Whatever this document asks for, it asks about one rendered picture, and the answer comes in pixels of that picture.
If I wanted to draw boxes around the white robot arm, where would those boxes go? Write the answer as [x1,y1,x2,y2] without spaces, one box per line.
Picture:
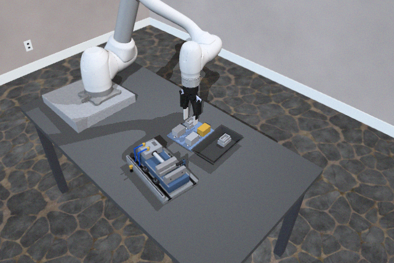
[78,0,222,106]

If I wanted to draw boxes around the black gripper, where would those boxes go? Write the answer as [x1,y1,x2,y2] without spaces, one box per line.
[179,86,203,125]

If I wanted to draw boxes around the yellow rectangular block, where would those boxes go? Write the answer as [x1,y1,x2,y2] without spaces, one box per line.
[197,123,211,137]

